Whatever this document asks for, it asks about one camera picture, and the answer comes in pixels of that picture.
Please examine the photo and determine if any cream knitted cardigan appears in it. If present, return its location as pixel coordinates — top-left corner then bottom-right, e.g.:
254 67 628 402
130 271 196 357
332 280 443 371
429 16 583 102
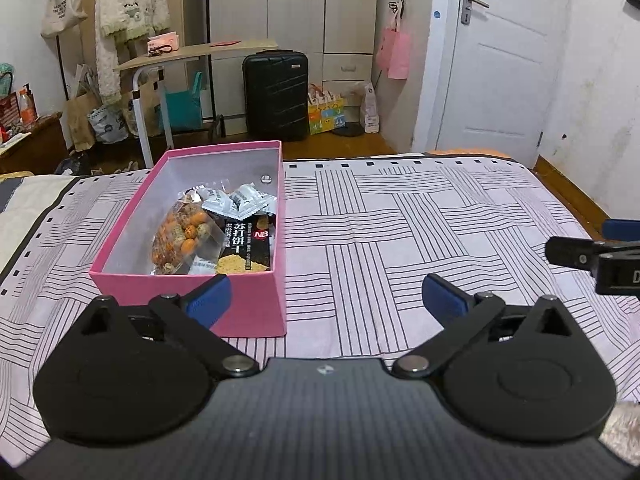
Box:
94 0 170 104

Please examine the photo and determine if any pink paper bag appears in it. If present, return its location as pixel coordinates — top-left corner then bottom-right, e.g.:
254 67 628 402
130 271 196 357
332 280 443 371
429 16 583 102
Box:
375 27 411 80

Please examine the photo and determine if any clear bag of round snacks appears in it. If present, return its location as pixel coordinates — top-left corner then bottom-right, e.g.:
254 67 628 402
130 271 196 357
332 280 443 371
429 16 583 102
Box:
150 190 224 275

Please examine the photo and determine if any black suitcase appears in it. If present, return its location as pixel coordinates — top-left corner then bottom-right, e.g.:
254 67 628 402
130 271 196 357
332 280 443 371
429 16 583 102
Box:
242 50 309 142

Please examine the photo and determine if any pink storage box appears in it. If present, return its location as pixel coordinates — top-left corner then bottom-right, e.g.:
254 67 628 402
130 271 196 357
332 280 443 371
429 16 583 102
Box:
89 141 286 338

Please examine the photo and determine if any white snack sachet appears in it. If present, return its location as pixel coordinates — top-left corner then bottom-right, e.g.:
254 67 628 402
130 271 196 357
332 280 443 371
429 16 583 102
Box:
198 188 238 219
229 183 277 220

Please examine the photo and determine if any white door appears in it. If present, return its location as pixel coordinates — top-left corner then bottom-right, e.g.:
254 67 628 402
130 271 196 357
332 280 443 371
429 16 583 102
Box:
437 0 568 166

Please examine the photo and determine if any colourful cardboard box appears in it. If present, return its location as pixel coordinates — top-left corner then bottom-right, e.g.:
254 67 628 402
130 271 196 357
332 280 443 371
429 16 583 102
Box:
307 84 346 134

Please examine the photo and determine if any brown paper bag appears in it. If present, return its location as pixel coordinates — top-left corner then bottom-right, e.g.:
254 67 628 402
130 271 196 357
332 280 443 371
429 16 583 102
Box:
65 91 101 152

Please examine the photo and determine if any black cracker packet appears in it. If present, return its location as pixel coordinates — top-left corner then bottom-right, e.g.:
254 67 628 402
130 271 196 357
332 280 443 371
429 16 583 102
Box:
216 214 276 275

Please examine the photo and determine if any striped bed sheet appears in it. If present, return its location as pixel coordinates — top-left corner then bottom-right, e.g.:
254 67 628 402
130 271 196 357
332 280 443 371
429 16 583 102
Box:
1 157 639 465

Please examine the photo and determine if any brown wooden nightstand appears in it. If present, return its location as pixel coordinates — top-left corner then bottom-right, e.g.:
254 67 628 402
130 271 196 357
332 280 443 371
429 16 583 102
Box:
0 113 70 176

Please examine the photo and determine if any wooden folding side table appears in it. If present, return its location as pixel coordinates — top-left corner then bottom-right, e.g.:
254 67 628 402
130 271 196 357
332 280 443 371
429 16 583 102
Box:
115 39 279 169

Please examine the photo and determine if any canvas tote bag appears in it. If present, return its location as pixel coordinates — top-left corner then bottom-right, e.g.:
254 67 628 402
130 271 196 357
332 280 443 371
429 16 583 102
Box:
40 0 88 39

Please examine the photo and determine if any teal shopping bag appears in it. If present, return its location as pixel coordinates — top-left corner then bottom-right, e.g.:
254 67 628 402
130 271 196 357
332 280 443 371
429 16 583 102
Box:
165 72 204 132

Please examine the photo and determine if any white wardrobe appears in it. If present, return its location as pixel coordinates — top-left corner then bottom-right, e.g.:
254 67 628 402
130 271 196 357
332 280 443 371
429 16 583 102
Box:
207 0 381 137

